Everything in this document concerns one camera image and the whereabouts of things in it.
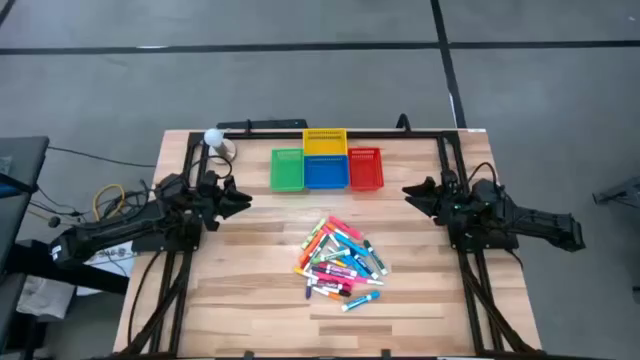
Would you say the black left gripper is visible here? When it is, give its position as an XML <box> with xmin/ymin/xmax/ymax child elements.
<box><xmin>197</xmin><ymin>170</ymin><xmax>253</xmax><ymax>232</ymax></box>

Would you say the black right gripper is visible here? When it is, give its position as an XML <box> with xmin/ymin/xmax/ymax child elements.
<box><xmin>402</xmin><ymin>170</ymin><xmax>469</xmax><ymax>226</ymax></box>

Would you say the dark green Expo thick marker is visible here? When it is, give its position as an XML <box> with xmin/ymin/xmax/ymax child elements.
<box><xmin>362</xmin><ymin>239</ymin><xmax>390</xmax><ymax>277</ymax></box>

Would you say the yellow-green highlighter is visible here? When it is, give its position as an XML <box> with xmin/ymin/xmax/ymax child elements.
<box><xmin>300</xmin><ymin>217</ymin><xmax>328</xmax><ymax>251</ymax></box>

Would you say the pink Sharpie highlighter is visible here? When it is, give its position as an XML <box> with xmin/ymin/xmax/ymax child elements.
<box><xmin>327</xmin><ymin>215</ymin><xmax>365</xmax><ymax>241</ymax></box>
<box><xmin>310</xmin><ymin>271</ymin><xmax>355</xmax><ymax>287</ymax></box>

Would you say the orange highlighter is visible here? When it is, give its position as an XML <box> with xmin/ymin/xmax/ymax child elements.
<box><xmin>298</xmin><ymin>229</ymin><xmax>327</xmax><ymax>269</ymax></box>

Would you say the blue highlighter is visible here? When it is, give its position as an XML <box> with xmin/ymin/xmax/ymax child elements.
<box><xmin>332</xmin><ymin>232</ymin><xmax>370</xmax><ymax>257</ymax></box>

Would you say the blue Expo thin marker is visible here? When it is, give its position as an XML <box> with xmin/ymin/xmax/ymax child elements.
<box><xmin>309</xmin><ymin>267</ymin><xmax>351</xmax><ymax>280</ymax></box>

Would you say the magenta Expo thick marker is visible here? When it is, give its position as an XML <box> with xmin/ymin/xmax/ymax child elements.
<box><xmin>319</xmin><ymin>262</ymin><xmax>359</xmax><ymax>279</ymax></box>

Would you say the teal Expo thick marker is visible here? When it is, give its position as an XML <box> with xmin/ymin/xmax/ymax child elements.
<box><xmin>340</xmin><ymin>290</ymin><xmax>382</xmax><ymax>314</ymax></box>

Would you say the dark red Expo thick marker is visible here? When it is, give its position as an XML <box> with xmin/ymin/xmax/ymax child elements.
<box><xmin>310</xmin><ymin>281</ymin><xmax>351</xmax><ymax>294</ymax></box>

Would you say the green plastic basket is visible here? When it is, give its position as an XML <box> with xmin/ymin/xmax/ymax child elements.
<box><xmin>269</xmin><ymin>147</ymin><xmax>306</xmax><ymax>193</ymax></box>

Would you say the red plastic basket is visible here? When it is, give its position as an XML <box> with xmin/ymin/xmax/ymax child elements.
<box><xmin>347</xmin><ymin>146</ymin><xmax>386</xmax><ymax>193</ymax></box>

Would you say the white bulb lamp metal base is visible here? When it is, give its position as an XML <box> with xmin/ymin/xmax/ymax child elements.
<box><xmin>203</xmin><ymin>127</ymin><xmax>238</xmax><ymax>164</ymax></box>

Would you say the black bar device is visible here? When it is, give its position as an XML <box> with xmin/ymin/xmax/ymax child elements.
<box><xmin>216</xmin><ymin>118</ymin><xmax>309</xmax><ymax>131</ymax></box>

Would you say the blue plastic basket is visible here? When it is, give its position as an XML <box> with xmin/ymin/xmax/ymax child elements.
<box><xmin>303</xmin><ymin>154</ymin><xmax>351</xmax><ymax>191</ymax></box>

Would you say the yellow plastic basket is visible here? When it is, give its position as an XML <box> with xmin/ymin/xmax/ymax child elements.
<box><xmin>302</xmin><ymin>128</ymin><xmax>349</xmax><ymax>157</ymax></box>

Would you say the white paper sheet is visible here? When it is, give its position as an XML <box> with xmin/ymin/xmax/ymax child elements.
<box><xmin>74</xmin><ymin>241</ymin><xmax>136</xmax><ymax>297</ymax></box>

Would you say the black beam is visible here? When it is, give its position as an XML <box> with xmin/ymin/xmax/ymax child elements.
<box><xmin>7</xmin><ymin>242</ymin><xmax>130</xmax><ymax>295</ymax></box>

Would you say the grey metal stand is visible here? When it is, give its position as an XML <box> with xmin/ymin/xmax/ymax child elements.
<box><xmin>592</xmin><ymin>175</ymin><xmax>640</xmax><ymax>209</ymax></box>

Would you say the white plastic bag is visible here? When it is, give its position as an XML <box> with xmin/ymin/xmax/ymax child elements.
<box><xmin>17</xmin><ymin>273</ymin><xmax>76</xmax><ymax>321</ymax></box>

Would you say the grey desk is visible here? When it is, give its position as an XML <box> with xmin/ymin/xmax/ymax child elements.
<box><xmin>0</xmin><ymin>135</ymin><xmax>50</xmax><ymax>360</ymax></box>

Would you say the black aluminium table frame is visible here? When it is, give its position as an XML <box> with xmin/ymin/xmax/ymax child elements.
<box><xmin>114</xmin><ymin>128</ymin><xmax>541</xmax><ymax>360</ymax></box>

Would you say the yellow cable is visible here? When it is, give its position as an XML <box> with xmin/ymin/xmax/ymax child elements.
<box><xmin>92</xmin><ymin>183</ymin><xmax>126</xmax><ymax>221</ymax></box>

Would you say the black floor cable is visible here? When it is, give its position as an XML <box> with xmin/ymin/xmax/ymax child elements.
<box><xmin>47</xmin><ymin>144</ymin><xmax>157</xmax><ymax>169</ymax></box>

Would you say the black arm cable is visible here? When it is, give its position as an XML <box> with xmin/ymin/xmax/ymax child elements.
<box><xmin>126</xmin><ymin>249</ymin><xmax>164</xmax><ymax>349</ymax></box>

